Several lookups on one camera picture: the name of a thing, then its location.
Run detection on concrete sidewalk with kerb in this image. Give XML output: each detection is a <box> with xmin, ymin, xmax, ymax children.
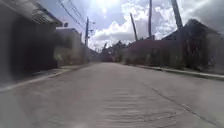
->
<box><xmin>0</xmin><ymin>63</ymin><xmax>93</xmax><ymax>93</ymax></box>

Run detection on dark building with pitched roof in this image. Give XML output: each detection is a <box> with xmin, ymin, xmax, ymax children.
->
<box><xmin>162</xmin><ymin>18</ymin><xmax>224</xmax><ymax>75</ymax></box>

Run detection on distant trees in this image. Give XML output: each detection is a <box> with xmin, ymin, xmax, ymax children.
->
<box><xmin>99</xmin><ymin>40</ymin><xmax>129</xmax><ymax>63</ymax></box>

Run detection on utility pole with crossarms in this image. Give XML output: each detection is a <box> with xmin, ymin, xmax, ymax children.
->
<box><xmin>83</xmin><ymin>16</ymin><xmax>96</xmax><ymax>64</ymax></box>

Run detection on leaning utility pole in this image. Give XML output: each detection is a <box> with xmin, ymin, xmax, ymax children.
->
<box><xmin>129</xmin><ymin>12</ymin><xmax>139</xmax><ymax>43</ymax></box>

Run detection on dark building with awning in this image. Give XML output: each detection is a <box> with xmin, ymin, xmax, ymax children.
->
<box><xmin>0</xmin><ymin>0</ymin><xmax>64</xmax><ymax>84</ymax></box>

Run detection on reddish boundary wall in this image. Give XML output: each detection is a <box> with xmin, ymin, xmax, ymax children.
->
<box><xmin>124</xmin><ymin>38</ymin><xmax>183</xmax><ymax>68</ymax></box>

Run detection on grey concrete road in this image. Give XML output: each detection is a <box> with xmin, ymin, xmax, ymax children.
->
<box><xmin>0</xmin><ymin>61</ymin><xmax>224</xmax><ymax>128</ymax></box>

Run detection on overhead wires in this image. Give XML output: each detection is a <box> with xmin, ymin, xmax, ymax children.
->
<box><xmin>58</xmin><ymin>0</ymin><xmax>88</xmax><ymax>30</ymax></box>

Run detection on straight utility pole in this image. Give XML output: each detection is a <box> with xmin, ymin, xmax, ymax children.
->
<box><xmin>147</xmin><ymin>0</ymin><xmax>154</xmax><ymax>41</ymax></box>

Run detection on concrete kerb strip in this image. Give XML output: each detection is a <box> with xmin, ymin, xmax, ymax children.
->
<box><xmin>133</xmin><ymin>64</ymin><xmax>224</xmax><ymax>81</ymax></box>

